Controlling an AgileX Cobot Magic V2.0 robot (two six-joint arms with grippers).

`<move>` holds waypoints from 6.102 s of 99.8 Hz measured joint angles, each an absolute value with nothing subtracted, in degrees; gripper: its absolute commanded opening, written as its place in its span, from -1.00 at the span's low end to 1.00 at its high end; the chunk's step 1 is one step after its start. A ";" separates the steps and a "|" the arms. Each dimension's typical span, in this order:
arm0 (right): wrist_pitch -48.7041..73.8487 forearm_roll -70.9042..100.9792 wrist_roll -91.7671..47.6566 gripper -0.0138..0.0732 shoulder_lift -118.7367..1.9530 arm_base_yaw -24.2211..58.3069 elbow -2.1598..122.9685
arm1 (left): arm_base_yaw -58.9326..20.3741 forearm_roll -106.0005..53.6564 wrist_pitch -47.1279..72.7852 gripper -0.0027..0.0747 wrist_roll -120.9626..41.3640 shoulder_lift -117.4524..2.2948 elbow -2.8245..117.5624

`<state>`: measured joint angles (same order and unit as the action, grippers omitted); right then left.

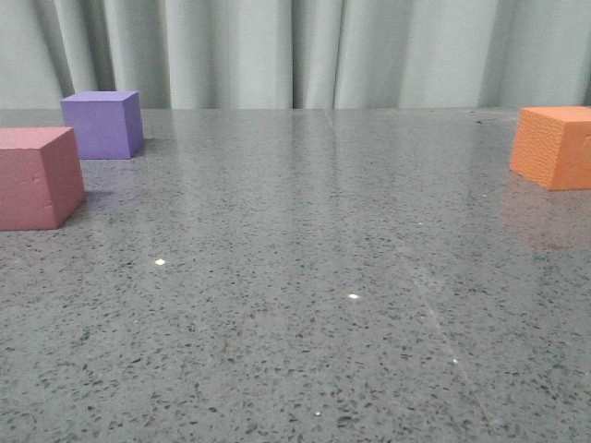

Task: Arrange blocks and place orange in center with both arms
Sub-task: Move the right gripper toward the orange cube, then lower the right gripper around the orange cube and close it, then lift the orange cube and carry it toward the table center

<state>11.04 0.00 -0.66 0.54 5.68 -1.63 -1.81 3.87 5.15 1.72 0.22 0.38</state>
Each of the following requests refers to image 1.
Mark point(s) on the pale green curtain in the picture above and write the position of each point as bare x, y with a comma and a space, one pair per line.
298, 54

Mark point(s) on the purple foam cube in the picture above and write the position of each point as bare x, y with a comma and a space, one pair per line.
107, 124

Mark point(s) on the orange foam cube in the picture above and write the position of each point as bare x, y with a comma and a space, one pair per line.
552, 147

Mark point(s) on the pink foam cube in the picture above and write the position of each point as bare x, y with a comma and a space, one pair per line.
41, 178

